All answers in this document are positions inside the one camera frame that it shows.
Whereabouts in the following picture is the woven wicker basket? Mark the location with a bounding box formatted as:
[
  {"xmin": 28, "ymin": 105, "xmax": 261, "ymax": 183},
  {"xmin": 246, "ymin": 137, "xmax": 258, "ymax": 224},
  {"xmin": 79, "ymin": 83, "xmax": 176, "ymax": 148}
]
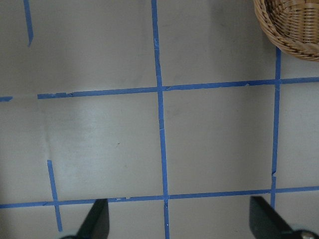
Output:
[{"xmin": 253, "ymin": 0, "xmax": 319, "ymax": 62}]

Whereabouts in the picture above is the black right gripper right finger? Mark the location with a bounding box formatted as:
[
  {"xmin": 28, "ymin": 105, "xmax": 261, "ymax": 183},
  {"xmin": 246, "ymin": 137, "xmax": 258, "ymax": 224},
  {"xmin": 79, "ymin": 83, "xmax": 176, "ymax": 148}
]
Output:
[{"xmin": 249, "ymin": 196, "xmax": 319, "ymax": 239}]

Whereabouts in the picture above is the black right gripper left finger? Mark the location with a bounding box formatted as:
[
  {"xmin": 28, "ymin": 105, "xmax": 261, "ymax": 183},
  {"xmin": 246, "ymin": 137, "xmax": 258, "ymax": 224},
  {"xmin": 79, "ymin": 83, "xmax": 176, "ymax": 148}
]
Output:
[{"xmin": 65, "ymin": 199, "xmax": 110, "ymax": 239}]

